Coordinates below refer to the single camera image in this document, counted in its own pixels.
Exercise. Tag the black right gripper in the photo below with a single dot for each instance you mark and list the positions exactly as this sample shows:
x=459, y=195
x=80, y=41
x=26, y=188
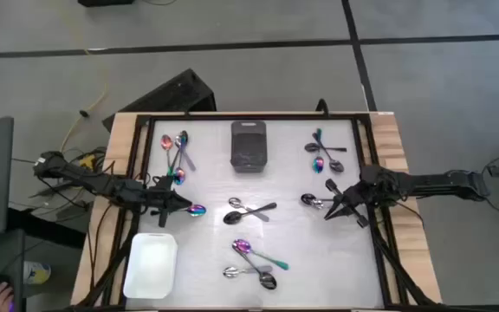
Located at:
x=355, y=196

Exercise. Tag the white rectangular tray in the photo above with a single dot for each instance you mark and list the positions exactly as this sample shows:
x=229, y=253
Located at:
x=150, y=265

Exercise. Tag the dark grey plastic bin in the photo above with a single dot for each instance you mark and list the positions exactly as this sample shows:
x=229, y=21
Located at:
x=248, y=147

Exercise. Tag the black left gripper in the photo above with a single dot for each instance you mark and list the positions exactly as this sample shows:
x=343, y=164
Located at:
x=163, y=197

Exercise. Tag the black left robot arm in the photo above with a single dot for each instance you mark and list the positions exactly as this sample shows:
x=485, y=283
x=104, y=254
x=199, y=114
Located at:
x=102, y=184

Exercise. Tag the black perforated box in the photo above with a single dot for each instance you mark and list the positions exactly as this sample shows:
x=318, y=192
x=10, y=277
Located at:
x=167, y=97

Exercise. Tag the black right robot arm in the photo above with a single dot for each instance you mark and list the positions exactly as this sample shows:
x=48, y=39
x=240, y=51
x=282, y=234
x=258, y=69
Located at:
x=440, y=184

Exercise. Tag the black flat box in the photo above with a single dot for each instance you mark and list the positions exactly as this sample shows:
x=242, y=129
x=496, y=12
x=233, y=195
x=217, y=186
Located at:
x=104, y=2

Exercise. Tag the black metal table frame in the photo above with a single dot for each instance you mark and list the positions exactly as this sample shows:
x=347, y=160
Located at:
x=254, y=117

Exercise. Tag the white yellow cup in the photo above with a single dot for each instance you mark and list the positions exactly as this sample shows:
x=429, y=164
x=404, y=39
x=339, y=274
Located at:
x=37, y=272

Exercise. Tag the black clamp hook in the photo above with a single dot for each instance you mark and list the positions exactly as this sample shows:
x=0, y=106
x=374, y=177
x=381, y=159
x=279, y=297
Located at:
x=322, y=106

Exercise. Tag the yellow connector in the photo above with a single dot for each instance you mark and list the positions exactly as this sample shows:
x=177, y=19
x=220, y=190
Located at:
x=87, y=161

